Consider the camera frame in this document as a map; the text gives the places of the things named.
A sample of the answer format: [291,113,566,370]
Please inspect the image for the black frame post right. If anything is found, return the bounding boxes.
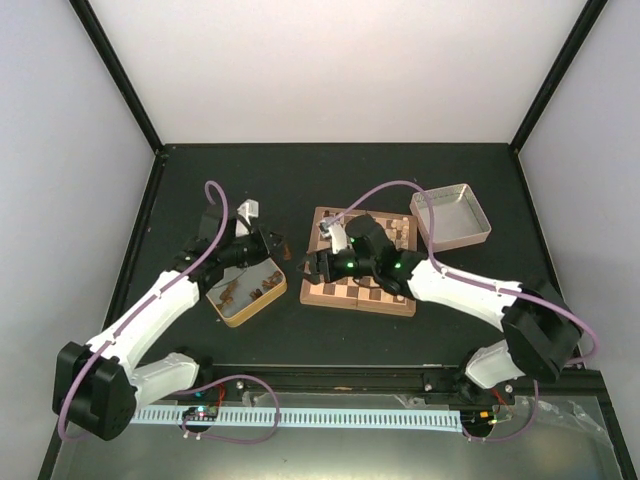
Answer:
[509,0,608,154]

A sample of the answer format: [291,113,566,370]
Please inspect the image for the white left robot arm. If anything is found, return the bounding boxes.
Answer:
[52,212,284,441]

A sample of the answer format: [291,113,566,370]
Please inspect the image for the yellow bear tin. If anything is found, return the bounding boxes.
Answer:
[206,258,287,328]

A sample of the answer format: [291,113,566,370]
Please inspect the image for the wooden folding chess board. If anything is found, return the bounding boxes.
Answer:
[299,210,418,317]

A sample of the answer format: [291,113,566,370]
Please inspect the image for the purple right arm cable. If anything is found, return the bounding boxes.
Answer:
[324,180,599,444]

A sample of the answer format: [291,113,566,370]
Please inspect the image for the dark pieces in tin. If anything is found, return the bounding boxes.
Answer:
[210,267,284,309]

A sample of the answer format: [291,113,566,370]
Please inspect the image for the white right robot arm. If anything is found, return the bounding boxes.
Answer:
[298,214,584,403]

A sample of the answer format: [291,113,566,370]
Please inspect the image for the black frame post left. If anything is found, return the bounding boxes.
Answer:
[69,0,164,153]

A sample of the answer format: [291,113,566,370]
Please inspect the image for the black frame post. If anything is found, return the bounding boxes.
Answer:
[509,0,608,154]
[69,0,164,153]

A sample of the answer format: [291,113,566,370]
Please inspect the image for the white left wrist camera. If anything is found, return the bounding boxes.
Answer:
[235,199,259,238]

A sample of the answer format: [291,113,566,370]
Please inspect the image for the black mounting rail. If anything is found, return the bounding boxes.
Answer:
[189,362,501,401]

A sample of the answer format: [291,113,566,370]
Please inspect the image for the pink metal tin tray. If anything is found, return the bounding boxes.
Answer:
[426,183,492,253]

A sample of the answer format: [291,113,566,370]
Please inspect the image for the right controller board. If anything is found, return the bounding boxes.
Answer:
[460,406,515,428]

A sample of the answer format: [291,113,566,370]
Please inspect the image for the controller board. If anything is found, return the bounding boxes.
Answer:
[182,406,218,422]
[460,406,515,428]

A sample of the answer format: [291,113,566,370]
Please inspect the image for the white slotted cable duct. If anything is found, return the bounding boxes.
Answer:
[131,405,463,433]

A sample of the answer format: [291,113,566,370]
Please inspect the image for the left controller board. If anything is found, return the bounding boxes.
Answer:
[182,406,218,422]

